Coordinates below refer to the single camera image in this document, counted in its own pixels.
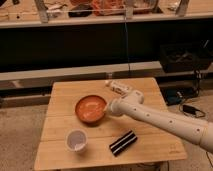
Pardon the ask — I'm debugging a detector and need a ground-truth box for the orange ceramic bowl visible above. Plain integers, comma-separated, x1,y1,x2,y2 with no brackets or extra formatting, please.
75,95,106,124

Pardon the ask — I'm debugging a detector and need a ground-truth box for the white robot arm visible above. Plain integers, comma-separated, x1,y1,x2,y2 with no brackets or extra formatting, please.
105,90,213,154

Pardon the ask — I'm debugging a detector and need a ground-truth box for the white packaged item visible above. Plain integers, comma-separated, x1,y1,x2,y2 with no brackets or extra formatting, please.
105,80,132,95

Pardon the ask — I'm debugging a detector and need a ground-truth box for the black white striped block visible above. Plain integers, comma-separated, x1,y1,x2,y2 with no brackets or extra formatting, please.
109,131,137,156

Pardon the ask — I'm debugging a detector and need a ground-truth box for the white plastic cup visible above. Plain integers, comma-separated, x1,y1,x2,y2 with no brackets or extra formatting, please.
66,129,87,154

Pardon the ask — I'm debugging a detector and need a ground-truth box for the wooden table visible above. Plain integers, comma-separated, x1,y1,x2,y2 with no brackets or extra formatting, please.
34,80,187,171

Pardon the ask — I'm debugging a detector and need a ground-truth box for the black power adapter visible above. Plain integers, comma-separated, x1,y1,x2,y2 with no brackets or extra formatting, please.
182,105,197,115

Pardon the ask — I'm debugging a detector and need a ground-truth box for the black storage bin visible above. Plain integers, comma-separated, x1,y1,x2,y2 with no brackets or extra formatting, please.
159,42,213,73

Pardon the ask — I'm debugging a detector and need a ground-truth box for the black hanging cable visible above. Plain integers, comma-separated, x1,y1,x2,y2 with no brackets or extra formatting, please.
123,13,133,80

